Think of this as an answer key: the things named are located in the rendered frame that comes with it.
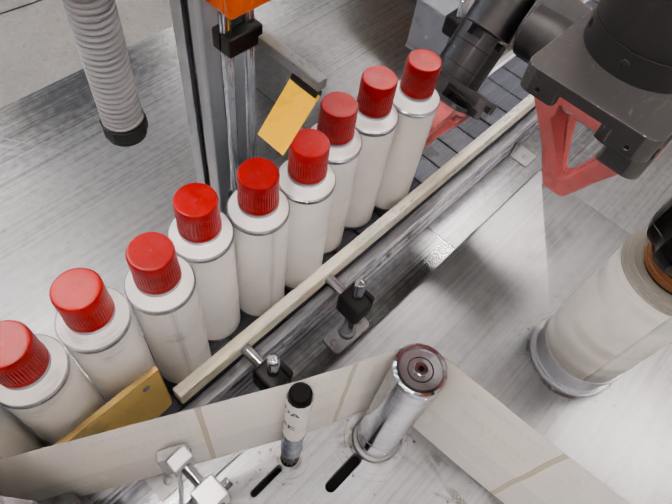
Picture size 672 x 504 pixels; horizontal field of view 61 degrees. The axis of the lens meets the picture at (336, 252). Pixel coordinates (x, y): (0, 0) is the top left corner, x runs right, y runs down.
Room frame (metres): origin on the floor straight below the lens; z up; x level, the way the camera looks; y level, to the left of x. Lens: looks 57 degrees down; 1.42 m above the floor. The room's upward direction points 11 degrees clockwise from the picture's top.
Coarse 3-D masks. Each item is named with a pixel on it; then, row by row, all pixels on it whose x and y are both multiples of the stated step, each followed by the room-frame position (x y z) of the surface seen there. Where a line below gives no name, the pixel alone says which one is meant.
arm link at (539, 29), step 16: (544, 0) 0.54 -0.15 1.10; (560, 0) 0.54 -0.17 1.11; (576, 0) 0.53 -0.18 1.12; (528, 16) 0.53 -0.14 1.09; (544, 16) 0.52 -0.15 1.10; (560, 16) 0.52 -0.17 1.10; (576, 16) 0.52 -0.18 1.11; (528, 32) 0.51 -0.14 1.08; (544, 32) 0.51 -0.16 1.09; (560, 32) 0.51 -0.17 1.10; (528, 48) 0.51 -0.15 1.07
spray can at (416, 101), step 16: (416, 64) 0.43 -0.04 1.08; (432, 64) 0.44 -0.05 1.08; (400, 80) 0.46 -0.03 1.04; (416, 80) 0.43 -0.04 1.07; (432, 80) 0.43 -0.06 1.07; (400, 96) 0.43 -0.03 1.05; (416, 96) 0.43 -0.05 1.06; (432, 96) 0.44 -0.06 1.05; (400, 112) 0.42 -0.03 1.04; (416, 112) 0.42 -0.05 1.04; (432, 112) 0.43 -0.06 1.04; (400, 128) 0.42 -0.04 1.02; (416, 128) 0.42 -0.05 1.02; (400, 144) 0.42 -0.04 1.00; (416, 144) 0.42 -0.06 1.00; (400, 160) 0.42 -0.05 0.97; (416, 160) 0.43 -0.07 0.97; (384, 176) 0.42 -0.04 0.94; (400, 176) 0.42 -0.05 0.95; (384, 192) 0.42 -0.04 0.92; (400, 192) 0.42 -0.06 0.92; (384, 208) 0.42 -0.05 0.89
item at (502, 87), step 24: (504, 72) 0.72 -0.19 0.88; (504, 96) 0.66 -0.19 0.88; (480, 120) 0.60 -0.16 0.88; (432, 144) 0.54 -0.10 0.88; (456, 144) 0.55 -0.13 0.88; (432, 168) 0.50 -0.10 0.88; (408, 192) 0.45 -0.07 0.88; (408, 216) 0.43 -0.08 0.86; (240, 312) 0.25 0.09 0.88; (264, 336) 0.23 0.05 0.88; (168, 384) 0.16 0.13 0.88; (168, 408) 0.14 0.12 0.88
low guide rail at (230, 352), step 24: (528, 96) 0.63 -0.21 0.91; (504, 120) 0.57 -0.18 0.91; (480, 144) 0.52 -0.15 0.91; (456, 168) 0.48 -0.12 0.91; (432, 192) 0.45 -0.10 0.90; (384, 216) 0.38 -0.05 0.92; (360, 240) 0.35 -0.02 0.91; (336, 264) 0.31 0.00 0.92; (312, 288) 0.28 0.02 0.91; (288, 312) 0.25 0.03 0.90; (240, 336) 0.21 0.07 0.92; (216, 360) 0.18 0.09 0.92; (192, 384) 0.16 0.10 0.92
